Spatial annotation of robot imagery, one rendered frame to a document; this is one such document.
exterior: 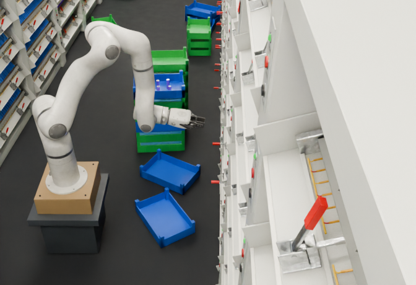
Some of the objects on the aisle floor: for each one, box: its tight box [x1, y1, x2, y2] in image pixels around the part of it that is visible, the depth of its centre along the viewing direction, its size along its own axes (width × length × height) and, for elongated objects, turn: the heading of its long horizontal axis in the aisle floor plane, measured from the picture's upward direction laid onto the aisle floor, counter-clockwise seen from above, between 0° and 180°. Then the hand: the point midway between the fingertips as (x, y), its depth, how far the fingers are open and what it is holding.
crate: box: [135, 187, 195, 248], centre depth 240 cm, size 30×20×8 cm
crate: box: [137, 141, 185, 153], centre depth 295 cm, size 30×20×8 cm
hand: (200, 122), depth 215 cm, fingers open, 3 cm apart
